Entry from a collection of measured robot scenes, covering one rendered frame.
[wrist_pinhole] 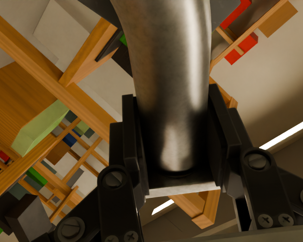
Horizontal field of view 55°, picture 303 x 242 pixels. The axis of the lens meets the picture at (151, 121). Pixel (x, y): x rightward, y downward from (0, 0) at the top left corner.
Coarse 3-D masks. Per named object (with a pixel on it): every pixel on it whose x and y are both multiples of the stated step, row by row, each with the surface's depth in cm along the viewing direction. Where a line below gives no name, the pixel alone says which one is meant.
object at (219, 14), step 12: (84, 0) 13; (96, 0) 13; (108, 0) 13; (216, 0) 13; (228, 0) 13; (96, 12) 13; (108, 12) 13; (216, 12) 14; (228, 12) 14; (120, 24) 14; (216, 24) 14
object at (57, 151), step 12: (72, 132) 565; (84, 132) 589; (0, 144) 461; (60, 144) 541; (72, 144) 554; (84, 144) 567; (96, 144) 580; (0, 156) 494; (12, 156) 464; (48, 156) 541; (60, 156) 528; (72, 156) 595; (84, 156) 546; (96, 156) 571; (0, 168) 492; (72, 168) 515; (24, 180) 499; (72, 180) 512; (36, 192) 500; (60, 192) 481; (48, 204) 502; (72, 204) 482; (60, 216) 508
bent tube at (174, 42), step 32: (128, 0) 8; (160, 0) 8; (192, 0) 8; (128, 32) 9; (160, 32) 9; (192, 32) 9; (160, 64) 10; (192, 64) 10; (160, 96) 10; (192, 96) 11; (160, 128) 12; (192, 128) 12; (160, 160) 13; (192, 160) 13; (160, 192) 14; (192, 192) 14
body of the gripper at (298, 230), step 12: (276, 228) 8; (288, 228) 8; (300, 228) 8; (180, 240) 8; (192, 240) 8; (204, 240) 8; (216, 240) 8; (228, 240) 8; (240, 240) 8; (252, 240) 8; (264, 240) 8; (276, 240) 8; (288, 240) 8; (300, 240) 8
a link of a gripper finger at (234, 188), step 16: (208, 96) 13; (208, 112) 13; (224, 112) 12; (208, 128) 13; (224, 128) 11; (240, 128) 12; (208, 144) 14; (224, 144) 11; (240, 144) 11; (208, 160) 14; (224, 160) 12; (224, 176) 12; (288, 176) 10; (224, 192) 13; (240, 192) 11; (288, 192) 10
